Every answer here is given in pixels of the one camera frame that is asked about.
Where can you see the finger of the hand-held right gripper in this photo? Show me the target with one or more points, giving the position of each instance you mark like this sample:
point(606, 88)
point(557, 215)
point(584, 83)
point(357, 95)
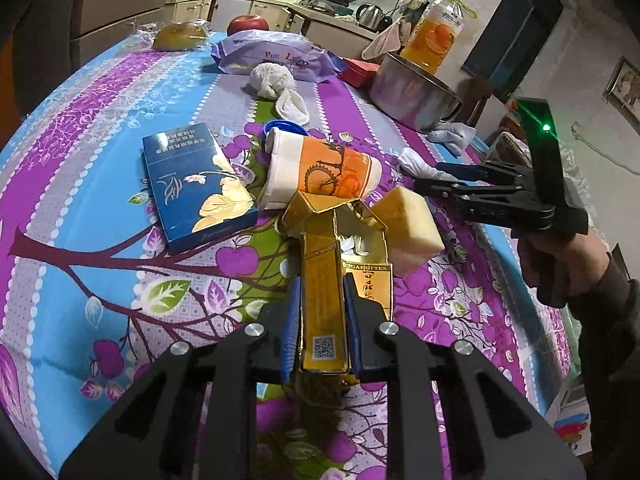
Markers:
point(480, 202)
point(460, 171)

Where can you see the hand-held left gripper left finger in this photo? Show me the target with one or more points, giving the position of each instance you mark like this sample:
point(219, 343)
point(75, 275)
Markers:
point(291, 330)

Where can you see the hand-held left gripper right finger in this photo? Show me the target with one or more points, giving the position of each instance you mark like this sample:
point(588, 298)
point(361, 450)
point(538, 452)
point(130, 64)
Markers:
point(351, 320)

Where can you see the white cloth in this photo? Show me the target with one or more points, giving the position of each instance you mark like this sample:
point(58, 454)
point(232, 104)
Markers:
point(417, 162)

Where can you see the gold cigarette box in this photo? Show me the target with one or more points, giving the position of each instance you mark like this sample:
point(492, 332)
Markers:
point(320, 285)

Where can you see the person's right forearm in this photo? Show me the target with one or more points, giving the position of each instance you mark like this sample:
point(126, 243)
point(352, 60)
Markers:
point(610, 350)

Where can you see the person's right hand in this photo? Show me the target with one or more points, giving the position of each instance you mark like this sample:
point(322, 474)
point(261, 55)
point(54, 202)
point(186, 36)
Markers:
point(570, 270)

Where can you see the white glove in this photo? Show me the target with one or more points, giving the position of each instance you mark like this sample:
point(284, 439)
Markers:
point(452, 137)

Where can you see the yellow sponge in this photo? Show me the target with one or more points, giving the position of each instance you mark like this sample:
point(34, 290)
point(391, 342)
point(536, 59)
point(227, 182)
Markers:
point(410, 225)

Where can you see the metal pot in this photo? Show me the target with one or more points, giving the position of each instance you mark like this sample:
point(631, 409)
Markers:
point(405, 95)

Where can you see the framed elephant picture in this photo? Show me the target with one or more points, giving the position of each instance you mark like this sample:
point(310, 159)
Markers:
point(625, 92)

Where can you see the orange juice bottle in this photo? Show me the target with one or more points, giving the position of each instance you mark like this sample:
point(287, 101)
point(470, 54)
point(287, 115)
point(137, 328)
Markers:
point(430, 40)

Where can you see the orange paper cup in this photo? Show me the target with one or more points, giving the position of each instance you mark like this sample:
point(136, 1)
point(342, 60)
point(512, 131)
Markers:
point(320, 165)

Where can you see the small red box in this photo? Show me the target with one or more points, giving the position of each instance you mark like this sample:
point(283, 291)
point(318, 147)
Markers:
point(360, 72)

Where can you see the pink-edged cloth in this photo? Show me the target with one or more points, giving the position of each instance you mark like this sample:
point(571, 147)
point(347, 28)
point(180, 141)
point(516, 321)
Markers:
point(382, 40)

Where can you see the blue leaf-print box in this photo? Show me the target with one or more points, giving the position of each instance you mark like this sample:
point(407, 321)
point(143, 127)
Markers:
point(190, 185)

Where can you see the steel kettle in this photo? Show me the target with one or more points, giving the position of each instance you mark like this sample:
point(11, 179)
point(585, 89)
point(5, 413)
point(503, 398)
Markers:
point(372, 16)

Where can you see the white sock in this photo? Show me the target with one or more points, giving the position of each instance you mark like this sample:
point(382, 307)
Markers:
point(292, 107)

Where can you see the blue plastic lid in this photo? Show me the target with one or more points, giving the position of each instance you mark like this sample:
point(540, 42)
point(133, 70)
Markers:
point(285, 125)

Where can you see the white rolled towel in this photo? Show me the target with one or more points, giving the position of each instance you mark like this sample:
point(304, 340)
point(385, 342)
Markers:
point(270, 80)

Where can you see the purple plastic bag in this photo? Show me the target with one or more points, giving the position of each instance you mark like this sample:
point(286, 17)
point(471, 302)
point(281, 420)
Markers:
point(270, 50)

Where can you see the red apple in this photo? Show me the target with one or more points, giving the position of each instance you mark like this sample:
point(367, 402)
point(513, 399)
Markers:
point(247, 25)

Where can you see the kitchen counter cabinets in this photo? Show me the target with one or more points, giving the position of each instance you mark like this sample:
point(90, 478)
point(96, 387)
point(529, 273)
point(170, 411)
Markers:
point(230, 7)

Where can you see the yellow fruit in clear wrap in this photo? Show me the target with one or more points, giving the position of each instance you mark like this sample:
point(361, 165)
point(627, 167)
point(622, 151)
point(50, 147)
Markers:
point(177, 37)

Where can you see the grey refrigerator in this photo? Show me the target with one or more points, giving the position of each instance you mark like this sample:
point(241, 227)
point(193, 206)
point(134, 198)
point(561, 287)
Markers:
point(115, 5)

